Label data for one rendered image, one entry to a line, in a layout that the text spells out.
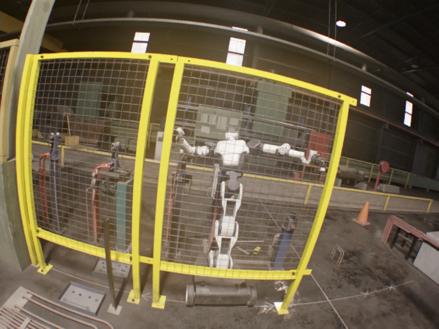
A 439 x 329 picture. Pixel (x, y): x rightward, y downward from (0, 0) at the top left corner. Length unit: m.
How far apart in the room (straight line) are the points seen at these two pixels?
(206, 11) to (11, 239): 10.02
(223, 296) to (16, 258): 1.87
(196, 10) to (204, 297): 10.11
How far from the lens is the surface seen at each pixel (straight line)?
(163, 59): 1.42
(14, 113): 2.10
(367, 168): 14.16
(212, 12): 10.36
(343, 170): 9.28
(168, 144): 1.31
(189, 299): 1.84
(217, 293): 1.85
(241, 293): 1.90
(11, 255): 2.36
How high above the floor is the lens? 1.46
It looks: 10 degrees down
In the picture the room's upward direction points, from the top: 10 degrees clockwise
